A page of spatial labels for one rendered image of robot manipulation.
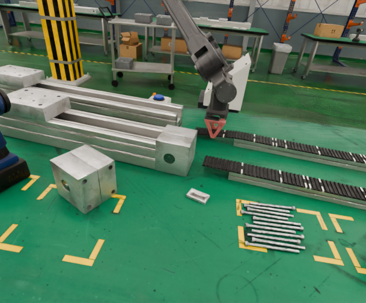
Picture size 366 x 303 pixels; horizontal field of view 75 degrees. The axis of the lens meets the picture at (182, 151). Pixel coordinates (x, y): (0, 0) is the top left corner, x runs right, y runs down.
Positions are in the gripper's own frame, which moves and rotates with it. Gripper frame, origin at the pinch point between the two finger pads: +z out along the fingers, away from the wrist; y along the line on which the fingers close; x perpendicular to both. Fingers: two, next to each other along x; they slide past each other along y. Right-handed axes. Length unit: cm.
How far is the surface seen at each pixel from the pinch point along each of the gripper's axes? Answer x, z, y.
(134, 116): -26.9, -3.1, 5.3
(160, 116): -17.7, -4.7, 5.2
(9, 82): -76, -8, 6
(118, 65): -169, 48, -248
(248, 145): 12.1, 1.6, 1.5
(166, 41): -162, 38, -451
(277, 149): 21.3, 1.4, 1.5
